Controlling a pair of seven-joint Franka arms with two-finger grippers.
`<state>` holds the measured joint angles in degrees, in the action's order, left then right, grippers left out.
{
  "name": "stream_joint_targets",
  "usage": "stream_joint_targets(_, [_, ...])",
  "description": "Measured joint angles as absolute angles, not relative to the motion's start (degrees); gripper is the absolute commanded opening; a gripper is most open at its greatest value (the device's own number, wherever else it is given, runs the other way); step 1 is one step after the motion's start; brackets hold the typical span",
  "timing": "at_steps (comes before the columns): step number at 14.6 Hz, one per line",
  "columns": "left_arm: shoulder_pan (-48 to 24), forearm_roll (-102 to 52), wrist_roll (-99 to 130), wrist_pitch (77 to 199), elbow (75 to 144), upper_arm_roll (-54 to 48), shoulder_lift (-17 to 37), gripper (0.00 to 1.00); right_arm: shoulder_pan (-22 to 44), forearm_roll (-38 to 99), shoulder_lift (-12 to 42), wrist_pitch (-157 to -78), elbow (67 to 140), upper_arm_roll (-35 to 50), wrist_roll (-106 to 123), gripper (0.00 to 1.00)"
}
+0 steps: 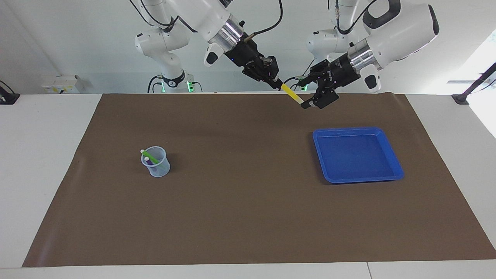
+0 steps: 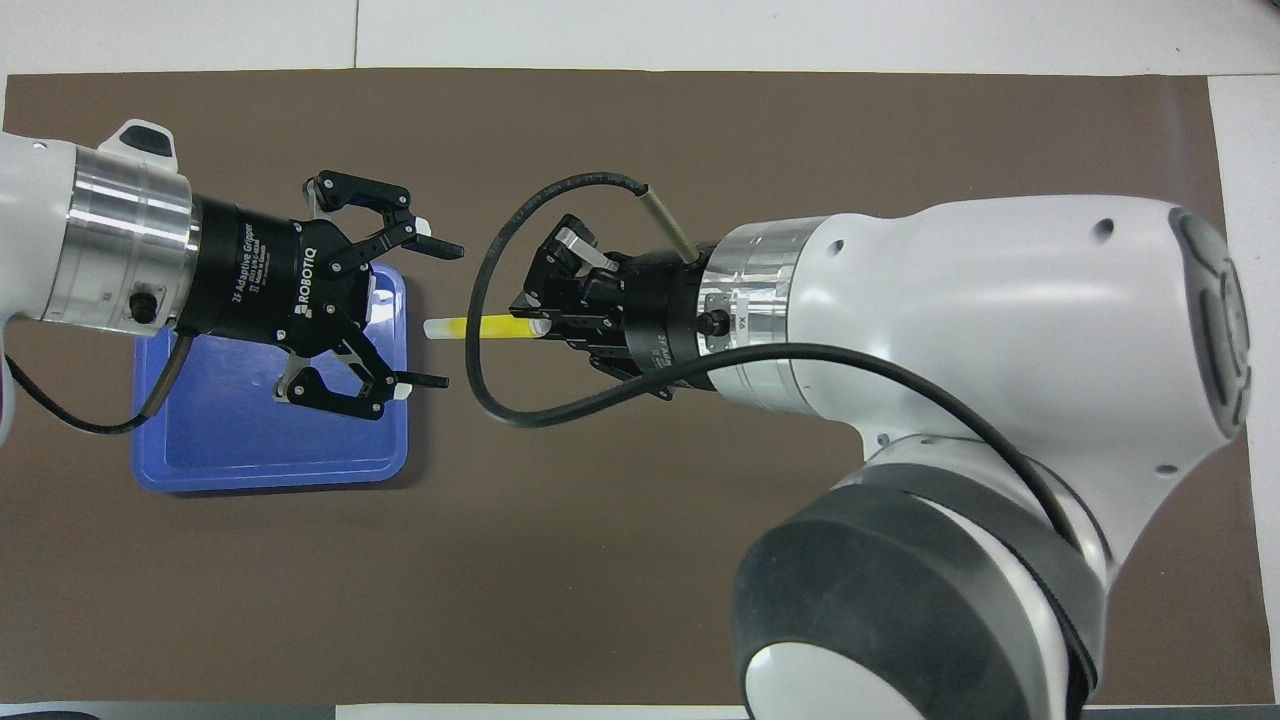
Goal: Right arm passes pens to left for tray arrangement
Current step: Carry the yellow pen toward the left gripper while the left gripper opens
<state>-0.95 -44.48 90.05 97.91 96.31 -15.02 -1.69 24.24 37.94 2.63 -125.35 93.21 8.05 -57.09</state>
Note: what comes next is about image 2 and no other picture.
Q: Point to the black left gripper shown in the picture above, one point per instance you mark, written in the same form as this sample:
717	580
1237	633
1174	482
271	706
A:
250	270

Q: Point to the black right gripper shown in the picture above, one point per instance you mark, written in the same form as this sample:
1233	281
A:
660	320

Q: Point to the yellow pen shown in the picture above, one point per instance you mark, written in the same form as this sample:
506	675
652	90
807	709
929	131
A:
500	327

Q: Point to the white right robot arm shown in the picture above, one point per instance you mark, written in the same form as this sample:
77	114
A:
1000	400

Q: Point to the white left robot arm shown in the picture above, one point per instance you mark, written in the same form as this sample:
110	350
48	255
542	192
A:
90	240

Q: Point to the blue plastic tray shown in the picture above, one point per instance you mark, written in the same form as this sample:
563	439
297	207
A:
230	440

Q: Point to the brown table mat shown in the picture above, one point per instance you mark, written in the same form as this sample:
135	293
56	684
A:
600	560

